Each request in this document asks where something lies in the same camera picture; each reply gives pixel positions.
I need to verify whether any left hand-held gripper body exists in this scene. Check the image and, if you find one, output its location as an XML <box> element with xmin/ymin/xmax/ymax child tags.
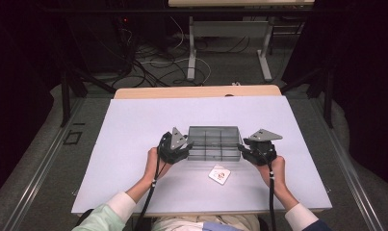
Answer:
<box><xmin>158</xmin><ymin>127</ymin><xmax>189</xmax><ymax>166</ymax></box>

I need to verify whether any white table cover board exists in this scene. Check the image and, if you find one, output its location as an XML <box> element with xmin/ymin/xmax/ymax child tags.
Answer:
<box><xmin>70</xmin><ymin>95</ymin><xmax>333</xmax><ymax>216</ymax></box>

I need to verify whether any black metal stand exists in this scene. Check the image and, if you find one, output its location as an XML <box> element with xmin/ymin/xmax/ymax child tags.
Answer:
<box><xmin>279</xmin><ymin>65</ymin><xmax>335</xmax><ymax>129</ymax></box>
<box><xmin>60</xmin><ymin>68</ymin><xmax>117</xmax><ymax>128</ymax></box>

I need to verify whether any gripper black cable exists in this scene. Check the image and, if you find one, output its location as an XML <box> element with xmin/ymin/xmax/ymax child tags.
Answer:
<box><xmin>268</xmin><ymin>160</ymin><xmax>277</xmax><ymax>231</ymax></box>
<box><xmin>133</xmin><ymin>133</ymin><xmax>167</xmax><ymax>231</ymax></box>

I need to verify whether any aluminium floor rail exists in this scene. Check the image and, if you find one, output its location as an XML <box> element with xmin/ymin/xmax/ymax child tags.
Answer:
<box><xmin>310</xmin><ymin>97</ymin><xmax>385</xmax><ymax>231</ymax></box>
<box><xmin>2</xmin><ymin>97</ymin><xmax>87</xmax><ymax>231</ymax></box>

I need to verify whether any person's left hand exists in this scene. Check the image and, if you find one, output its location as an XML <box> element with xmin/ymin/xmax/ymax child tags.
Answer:
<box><xmin>144</xmin><ymin>147</ymin><xmax>173</xmax><ymax>184</ymax></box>

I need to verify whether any person's torso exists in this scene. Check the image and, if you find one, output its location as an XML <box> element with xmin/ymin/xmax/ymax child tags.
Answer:
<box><xmin>151</xmin><ymin>214</ymin><xmax>262</xmax><ymax>231</ymax></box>

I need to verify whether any clear plastic compartment box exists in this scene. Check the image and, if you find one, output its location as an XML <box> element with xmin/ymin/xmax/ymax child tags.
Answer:
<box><xmin>186</xmin><ymin>125</ymin><xmax>244</xmax><ymax>163</ymax></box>

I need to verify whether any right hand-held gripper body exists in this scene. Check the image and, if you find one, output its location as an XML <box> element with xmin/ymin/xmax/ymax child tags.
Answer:
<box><xmin>243</xmin><ymin>128</ymin><xmax>283</xmax><ymax>167</ymax></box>

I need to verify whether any white metal frame desk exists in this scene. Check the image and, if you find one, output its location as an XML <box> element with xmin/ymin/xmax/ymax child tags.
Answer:
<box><xmin>168</xmin><ymin>0</ymin><xmax>315</xmax><ymax>83</ymax></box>

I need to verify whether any black computer tower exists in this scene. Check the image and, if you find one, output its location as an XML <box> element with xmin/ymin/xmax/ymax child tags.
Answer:
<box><xmin>85</xmin><ymin>15</ymin><xmax>135</xmax><ymax>73</ymax></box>

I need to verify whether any person's right hand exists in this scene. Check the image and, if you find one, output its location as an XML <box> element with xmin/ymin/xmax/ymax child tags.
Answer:
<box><xmin>256</xmin><ymin>156</ymin><xmax>286</xmax><ymax>191</ymax></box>

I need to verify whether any small white square packet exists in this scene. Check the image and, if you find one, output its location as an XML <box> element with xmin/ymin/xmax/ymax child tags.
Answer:
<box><xmin>208</xmin><ymin>164</ymin><xmax>232</xmax><ymax>186</ymax></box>

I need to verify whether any tangle of floor cables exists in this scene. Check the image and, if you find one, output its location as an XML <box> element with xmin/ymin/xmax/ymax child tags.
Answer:
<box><xmin>117</xmin><ymin>15</ymin><xmax>250</xmax><ymax>89</ymax></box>

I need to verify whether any wooden table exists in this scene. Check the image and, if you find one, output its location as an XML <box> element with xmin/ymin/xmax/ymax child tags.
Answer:
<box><xmin>114</xmin><ymin>85</ymin><xmax>282</xmax><ymax>100</ymax></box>

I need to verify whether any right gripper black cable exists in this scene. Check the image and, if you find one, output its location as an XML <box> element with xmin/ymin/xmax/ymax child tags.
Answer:
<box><xmin>268</xmin><ymin>160</ymin><xmax>277</xmax><ymax>231</ymax></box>

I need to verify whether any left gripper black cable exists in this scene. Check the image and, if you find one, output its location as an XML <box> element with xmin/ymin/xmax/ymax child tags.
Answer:
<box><xmin>133</xmin><ymin>133</ymin><xmax>167</xmax><ymax>231</ymax></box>

